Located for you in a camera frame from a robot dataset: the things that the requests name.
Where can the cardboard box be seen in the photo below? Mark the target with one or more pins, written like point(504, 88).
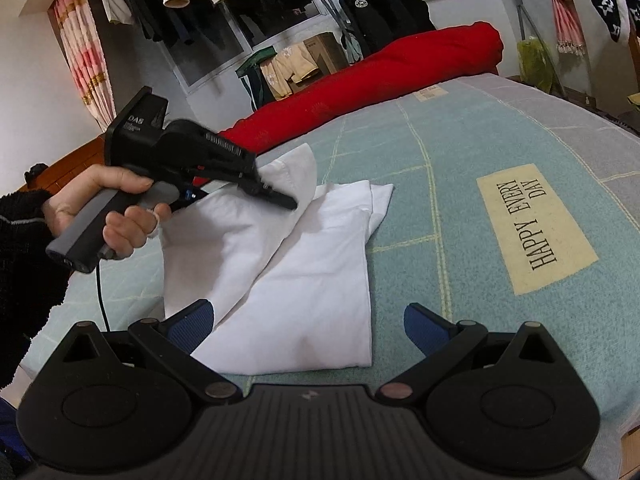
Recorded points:
point(325, 55)

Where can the white printed t-shirt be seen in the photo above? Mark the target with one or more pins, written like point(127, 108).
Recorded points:
point(310, 270)

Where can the blue cloth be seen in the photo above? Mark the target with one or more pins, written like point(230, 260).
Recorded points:
point(9, 435)

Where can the black jacket with round badge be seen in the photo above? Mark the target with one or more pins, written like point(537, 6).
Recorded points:
point(385, 15)

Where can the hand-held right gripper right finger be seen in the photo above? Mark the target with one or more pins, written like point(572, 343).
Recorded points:
point(424, 330)

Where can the small black cloth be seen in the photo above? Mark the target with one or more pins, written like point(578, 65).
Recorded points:
point(36, 174)

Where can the pale teal garment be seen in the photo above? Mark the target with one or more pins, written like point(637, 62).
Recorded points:
point(352, 47)

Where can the wooden headboard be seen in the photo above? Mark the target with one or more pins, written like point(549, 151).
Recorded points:
point(75, 165)

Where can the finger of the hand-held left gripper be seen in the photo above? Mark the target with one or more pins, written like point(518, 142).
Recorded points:
point(275, 196)
point(190, 197)

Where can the red quilt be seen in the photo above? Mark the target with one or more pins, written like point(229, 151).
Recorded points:
point(400, 65)

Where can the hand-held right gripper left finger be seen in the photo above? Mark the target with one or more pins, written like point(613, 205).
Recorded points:
point(192, 327)

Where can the dark green rack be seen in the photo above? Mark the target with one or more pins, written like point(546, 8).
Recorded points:
point(250, 80)

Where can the person's left hand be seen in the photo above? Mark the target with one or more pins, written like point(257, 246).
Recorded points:
point(85, 190)

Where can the person's left forearm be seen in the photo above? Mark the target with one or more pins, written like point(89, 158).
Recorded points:
point(25, 270)

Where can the yellow-green plastic bag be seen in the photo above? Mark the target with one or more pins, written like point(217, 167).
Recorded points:
point(535, 65)

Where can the dark hanging clothes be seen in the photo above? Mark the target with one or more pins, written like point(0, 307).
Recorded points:
point(210, 15)

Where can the navy star-printed garment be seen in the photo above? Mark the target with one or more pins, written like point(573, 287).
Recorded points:
point(605, 0)

